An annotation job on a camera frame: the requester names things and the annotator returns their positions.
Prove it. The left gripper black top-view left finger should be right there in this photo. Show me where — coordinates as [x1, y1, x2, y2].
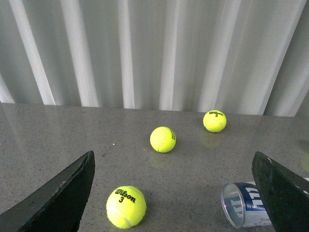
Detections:
[0, 151, 95, 232]

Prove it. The left gripper black top-view right finger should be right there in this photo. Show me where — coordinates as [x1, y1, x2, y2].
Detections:
[252, 152, 309, 232]

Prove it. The clear tennis ball can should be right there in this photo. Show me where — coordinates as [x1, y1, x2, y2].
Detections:
[221, 182, 272, 229]

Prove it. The tennis ball near Wilson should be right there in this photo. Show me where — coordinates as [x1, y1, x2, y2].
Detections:
[106, 186, 147, 229]

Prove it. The tennis ball behind can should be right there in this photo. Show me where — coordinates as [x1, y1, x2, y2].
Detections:
[203, 110, 227, 132]

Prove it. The tennis ball centre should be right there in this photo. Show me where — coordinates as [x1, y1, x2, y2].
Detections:
[150, 126, 177, 153]

